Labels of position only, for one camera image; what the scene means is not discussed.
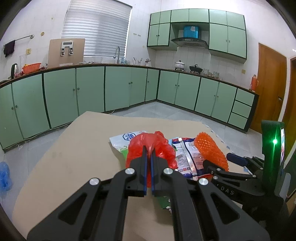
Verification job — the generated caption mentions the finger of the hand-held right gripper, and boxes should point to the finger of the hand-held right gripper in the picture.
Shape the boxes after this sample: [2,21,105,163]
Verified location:
[226,152,264,168]
[202,159,257,181]

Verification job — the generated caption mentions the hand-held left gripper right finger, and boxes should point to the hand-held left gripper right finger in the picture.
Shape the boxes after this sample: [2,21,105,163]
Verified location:
[150,148,271,241]

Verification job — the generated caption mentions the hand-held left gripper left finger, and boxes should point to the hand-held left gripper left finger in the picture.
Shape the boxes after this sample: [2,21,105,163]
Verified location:
[26,146,148,241]

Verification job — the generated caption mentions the long orange foam net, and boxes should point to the long orange foam net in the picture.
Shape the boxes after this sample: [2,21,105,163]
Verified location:
[194,132,230,172]

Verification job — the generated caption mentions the red plastic bag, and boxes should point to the red plastic bag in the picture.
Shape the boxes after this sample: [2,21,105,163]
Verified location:
[125,131,178,188]

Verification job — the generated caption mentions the blue white red snack packet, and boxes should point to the blue white red snack packet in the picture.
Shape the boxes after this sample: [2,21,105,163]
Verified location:
[168,137,210,181]

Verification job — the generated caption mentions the white green milk bag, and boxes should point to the white green milk bag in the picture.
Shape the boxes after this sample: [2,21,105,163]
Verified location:
[109,130,173,210]

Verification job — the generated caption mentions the white tablecloth with blue scallops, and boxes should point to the white tablecloth with blue scallops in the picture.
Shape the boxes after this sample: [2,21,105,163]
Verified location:
[203,124,232,151]

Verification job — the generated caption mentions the narrow wooden door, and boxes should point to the narrow wooden door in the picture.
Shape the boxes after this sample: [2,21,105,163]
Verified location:
[282,57,296,149]

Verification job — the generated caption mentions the wide wooden door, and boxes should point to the wide wooden door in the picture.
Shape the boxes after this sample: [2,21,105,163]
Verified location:
[251,43,287,133]

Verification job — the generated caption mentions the row of glass jars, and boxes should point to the row of glass jars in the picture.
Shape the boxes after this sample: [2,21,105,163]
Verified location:
[203,68,222,80]

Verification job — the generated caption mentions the green base cabinets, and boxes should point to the green base cabinets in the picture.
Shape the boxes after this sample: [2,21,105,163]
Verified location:
[0,65,259,151]

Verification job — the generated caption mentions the metal kitchen faucet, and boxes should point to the metal kitchen faucet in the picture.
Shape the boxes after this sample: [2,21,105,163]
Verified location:
[113,46,121,64]

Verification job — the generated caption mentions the range hood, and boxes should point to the range hood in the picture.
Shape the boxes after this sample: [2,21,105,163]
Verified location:
[171,37,208,49]

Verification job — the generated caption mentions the blue plastic bag on floor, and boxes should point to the blue plastic bag on floor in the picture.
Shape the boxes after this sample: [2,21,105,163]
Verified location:
[0,161,12,192]

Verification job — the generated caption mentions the white window blind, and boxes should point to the white window blind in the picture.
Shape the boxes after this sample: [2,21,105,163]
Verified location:
[61,0,133,64]

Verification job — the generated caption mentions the orange plastic basket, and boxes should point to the orange plastic basket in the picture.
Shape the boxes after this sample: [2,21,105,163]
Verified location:
[22,63,42,75]

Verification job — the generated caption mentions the electric kettle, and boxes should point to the electric kettle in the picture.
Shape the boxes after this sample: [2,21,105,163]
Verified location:
[10,63,19,79]

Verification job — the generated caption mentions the dark towel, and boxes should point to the dark towel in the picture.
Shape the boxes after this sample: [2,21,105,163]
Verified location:
[3,40,16,58]

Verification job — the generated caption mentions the green wall cabinets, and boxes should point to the green wall cabinets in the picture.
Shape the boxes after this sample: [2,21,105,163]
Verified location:
[147,9,247,63]

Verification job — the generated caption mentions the metal towel rail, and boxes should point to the metal towel rail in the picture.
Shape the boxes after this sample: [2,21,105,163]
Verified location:
[3,34,35,47]

